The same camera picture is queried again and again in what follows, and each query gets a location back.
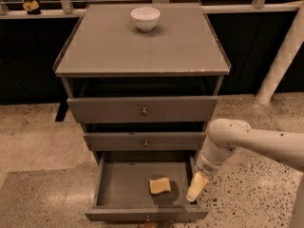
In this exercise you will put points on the grey top drawer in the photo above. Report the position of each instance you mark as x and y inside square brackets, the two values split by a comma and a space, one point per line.
[128, 109]

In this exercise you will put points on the grey open bottom drawer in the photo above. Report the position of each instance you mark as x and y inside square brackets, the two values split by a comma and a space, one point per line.
[123, 192]

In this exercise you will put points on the round top drawer knob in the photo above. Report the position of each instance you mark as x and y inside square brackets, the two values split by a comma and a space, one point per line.
[144, 111]

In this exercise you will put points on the grey drawer cabinet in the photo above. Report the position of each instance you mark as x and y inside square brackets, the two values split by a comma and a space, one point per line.
[109, 57]

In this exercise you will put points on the small yellow black object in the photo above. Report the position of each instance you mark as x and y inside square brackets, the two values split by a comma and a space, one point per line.
[31, 7]

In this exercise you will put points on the white ceramic bowl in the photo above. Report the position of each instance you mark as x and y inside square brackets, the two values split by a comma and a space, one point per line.
[145, 18]

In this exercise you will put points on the grey middle drawer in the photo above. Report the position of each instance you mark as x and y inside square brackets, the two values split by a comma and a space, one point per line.
[134, 141]

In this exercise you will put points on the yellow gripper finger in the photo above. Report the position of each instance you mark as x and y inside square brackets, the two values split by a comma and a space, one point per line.
[198, 182]

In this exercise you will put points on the yellow sponge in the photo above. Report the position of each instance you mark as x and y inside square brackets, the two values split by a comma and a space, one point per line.
[159, 186]

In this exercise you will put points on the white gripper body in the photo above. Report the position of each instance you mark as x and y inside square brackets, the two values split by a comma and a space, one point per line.
[206, 166]

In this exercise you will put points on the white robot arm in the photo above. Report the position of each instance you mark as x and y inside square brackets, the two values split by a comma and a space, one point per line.
[225, 136]

